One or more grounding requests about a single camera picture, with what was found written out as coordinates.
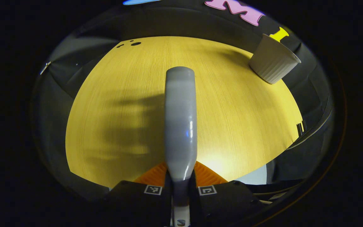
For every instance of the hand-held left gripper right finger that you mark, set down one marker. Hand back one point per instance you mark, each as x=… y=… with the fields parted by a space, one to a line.
x=228 y=201

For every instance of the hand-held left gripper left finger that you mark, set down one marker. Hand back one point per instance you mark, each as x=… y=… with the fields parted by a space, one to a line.
x=131 y=201

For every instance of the small grey broom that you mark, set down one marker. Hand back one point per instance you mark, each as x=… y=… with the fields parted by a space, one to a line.
x=181 y=119

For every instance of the white ribbed garbage bin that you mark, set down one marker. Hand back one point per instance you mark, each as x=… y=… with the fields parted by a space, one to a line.
x=273 y=61

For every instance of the wooden desktop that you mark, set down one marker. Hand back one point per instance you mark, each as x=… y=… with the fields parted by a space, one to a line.
x=121 y=94

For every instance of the small black table clamp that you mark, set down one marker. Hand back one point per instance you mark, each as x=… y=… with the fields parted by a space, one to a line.
x=301 y=127

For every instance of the white cloth clip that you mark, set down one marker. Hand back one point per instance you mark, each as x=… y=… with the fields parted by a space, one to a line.
x=45 y=67

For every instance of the black backdrop cloth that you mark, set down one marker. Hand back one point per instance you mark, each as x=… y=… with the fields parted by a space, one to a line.
x=200 y=22

